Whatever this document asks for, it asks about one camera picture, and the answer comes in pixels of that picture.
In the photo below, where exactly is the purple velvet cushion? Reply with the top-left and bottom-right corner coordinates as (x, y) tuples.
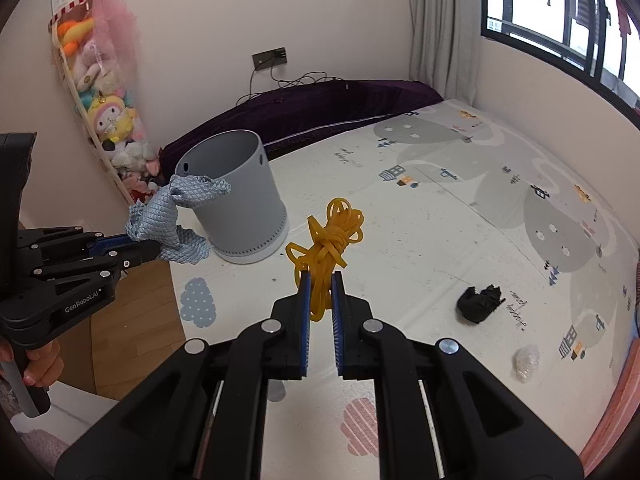
(160, 79), (445, 191)

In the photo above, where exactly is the crumpled clear plastic wrap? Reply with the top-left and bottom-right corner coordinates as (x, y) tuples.
(514, 345), (542, 383)

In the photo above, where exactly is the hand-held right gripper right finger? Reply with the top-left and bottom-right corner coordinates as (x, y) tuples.
(331, 270), (586, 480)

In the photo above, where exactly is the grey curtain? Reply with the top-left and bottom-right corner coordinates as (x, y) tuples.
(407, 0), (483, 108)

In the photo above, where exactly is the pink striped cushion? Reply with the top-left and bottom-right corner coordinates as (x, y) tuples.
(580, 340), (640, 471)

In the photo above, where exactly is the printed play mat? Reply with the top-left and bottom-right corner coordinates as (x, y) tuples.
(170, 97), (640, 466)

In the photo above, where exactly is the person's left hand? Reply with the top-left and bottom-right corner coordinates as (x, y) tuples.
(0, 340), (66, 389)

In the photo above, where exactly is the grey round bin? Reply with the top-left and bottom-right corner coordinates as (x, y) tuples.
(175, 130), (289, 263)

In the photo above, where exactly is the black cable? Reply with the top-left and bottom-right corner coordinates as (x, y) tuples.
(235, 67), (346, 108)

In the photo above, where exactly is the dark framed window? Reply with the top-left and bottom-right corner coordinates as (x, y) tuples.
(479, 0), (640, 126)

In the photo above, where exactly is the dark wall socket plate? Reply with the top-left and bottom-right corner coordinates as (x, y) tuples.
(251, 47), (289, 71)

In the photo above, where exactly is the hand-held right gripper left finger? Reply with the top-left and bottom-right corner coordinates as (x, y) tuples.
(52, 270), (313, 480)

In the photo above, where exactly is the pink tulle net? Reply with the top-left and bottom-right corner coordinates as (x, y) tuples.
(92, 0), (141, 81)

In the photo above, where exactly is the crumpled black cloth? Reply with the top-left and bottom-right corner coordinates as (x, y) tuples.
(456, 284), (505, 325)

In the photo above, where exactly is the grey patterned cloth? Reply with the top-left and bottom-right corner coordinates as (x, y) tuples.
(125, 174), (232, 266)

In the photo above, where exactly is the bundle of yellow rubber bands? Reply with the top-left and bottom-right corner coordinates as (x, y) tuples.
(285, 197), (366, 323)

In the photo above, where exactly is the pile of plush toys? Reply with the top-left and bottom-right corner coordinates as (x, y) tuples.
(50, 5), (161, 206)

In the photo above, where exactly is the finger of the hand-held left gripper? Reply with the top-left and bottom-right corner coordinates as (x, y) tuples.
(15, 225), (161, 257)
(30, 251), (151, 286)

